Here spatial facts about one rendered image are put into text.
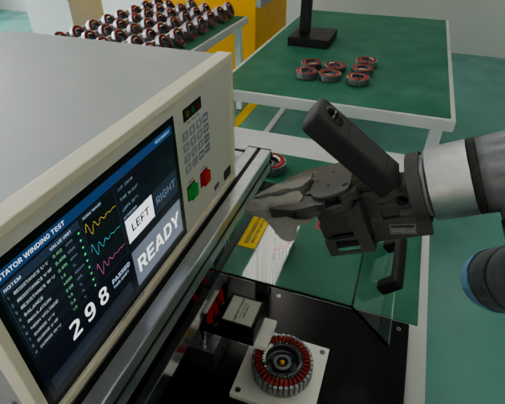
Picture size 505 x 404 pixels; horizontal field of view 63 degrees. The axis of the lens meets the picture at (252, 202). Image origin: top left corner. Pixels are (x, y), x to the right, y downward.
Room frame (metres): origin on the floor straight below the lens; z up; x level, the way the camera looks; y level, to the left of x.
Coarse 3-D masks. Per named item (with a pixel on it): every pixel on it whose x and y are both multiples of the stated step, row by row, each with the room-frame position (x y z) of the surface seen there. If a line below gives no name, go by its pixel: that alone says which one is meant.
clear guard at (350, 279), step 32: (224, 256) 0.45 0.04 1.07; (256, 256) 0.45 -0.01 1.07; (288, 256) 0.45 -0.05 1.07; (320, 256) 0.45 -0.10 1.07; (352, 256) 0.45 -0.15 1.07; (384, 256) 0.48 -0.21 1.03; (288, 288) 0.38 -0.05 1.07; (320, 288) 0.38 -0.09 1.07; (352, 288) 0.38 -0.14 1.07; (384, 320) 0.37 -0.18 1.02
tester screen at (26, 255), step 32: (160, 160) 0.39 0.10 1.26; (96, 192) 0.29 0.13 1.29; (128, 192) 0.33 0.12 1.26; (64, 224) 0.25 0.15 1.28; (96, 224) 0.28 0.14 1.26; (32, 256) 0.22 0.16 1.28; (64, 256) 0.25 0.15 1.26; (96, 256) 0.28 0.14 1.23; (128, 256) 0.31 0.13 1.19; (0, 288) 0.19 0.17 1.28; (32, 288) 0.21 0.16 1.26; (64, 288) 0.24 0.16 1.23; (96, 288) 0.26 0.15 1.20; (32, 320) 0.20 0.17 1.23; (64, 320) 0.22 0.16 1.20; (96, 320) 0.25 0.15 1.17; (32, 352) 0.19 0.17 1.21; (64, 352) 0.21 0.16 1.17; (64, 384) 0.20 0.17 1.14
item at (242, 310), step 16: (192, 304) 0.50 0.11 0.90; (224, 304) 0.50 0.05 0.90; (240, 304) 0.48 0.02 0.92; (256, 304) 0.48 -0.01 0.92; (224, 320) 0.44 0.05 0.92; (240, 320) 0.44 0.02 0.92; (256, 320) 0.44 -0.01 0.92; (272, 320) 0.47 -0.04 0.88; (224, 336) 0.44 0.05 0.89; (240, 336) 0.43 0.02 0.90; (256, 336) 0.43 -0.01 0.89
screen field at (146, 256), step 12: (168, 216) 0.39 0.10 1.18; (180, 216) 0.41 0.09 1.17; (156, 228) 0.36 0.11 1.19; (168, 228) 0.39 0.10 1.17; (180, 228) 0.41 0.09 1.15; (144, 240) 0.34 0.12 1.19; (156, 240) 0.36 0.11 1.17; (168, 240) 0.38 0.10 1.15; (132, 252) 0.32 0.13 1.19; (144, 252) 0.34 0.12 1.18; (156, 252) 0.36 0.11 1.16; (144, 264) 0.33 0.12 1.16; (144, 276) 0.33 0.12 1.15
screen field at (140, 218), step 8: (168, 176) 0.40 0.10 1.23; (160, 184) 0.38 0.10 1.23; (168, 184) 0.40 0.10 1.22; (176, 184) 0.41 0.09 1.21; (152, 192) 0.37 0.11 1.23; (160, 192) 0.38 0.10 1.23; (168, 192) 0.40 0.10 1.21; (152, 200) 0.37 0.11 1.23; (160, 200) 0.38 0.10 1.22; (144, 208) 0.35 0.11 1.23; (152, 208) 0.36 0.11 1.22; (160, 208) 0.38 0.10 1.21; (136, 216) 0.34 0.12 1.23; (144, 216) 0.35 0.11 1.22; (152, 216) 0.36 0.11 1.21; (128, 224) 0.32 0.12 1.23; (136, 224) 0.33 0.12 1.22; (144, 224) 0.35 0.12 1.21; (128, 232) 0.32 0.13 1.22; (136, 232) 0.33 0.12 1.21
